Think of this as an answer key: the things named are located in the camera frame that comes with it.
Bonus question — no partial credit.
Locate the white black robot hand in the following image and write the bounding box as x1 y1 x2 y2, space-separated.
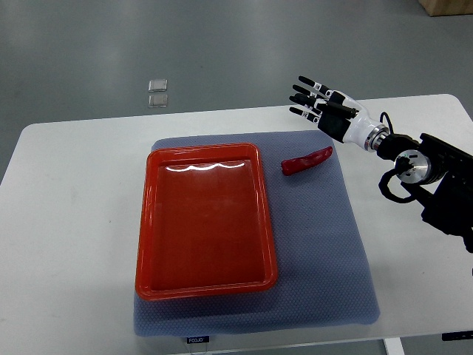
289 75 387 152

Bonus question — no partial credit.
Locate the wooden box corner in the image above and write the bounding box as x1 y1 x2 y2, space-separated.
418 0 473 17

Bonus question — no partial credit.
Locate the red plastic tray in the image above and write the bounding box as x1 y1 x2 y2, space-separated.
135 143 278 301

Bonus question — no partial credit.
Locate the black table control panel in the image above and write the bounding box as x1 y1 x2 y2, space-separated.
441 331 473 342

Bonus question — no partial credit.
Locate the black table label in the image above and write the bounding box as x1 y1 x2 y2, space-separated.
186 336 210 345

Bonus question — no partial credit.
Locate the red pepper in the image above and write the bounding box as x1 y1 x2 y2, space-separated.
281 146 333 176

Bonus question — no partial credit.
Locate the white table leg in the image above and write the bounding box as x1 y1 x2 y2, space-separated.
383 337 405 355

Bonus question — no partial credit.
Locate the black cable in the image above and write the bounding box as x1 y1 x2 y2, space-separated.
379 111 395 135

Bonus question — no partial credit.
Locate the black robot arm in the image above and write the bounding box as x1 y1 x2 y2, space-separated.
290 76 472 251

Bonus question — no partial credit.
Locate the upper floor metal plate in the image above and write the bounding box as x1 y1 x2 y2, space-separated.
148 78 168 92

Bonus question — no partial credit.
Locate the blue grey mat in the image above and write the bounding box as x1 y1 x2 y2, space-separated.
134 130 380 337

